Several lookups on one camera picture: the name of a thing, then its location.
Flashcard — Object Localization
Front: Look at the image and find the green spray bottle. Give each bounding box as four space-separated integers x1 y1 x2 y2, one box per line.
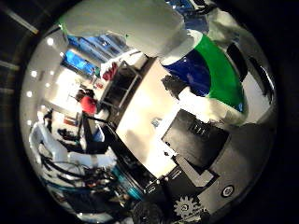
57 0 248 115

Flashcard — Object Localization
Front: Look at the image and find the teal box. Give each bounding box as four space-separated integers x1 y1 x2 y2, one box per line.
112 166 144 201

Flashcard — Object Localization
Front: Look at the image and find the black shelf rack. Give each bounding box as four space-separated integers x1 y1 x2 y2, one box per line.
99 60 143 110

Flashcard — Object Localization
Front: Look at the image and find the red item on shelf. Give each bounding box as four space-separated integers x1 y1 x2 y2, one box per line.
102 62 120 82

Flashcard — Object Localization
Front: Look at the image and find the person in red shirt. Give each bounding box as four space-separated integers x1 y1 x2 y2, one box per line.
75 88 99 116

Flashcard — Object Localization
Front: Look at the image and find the black cable bundle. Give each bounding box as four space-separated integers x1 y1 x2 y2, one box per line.
38 153 118 190

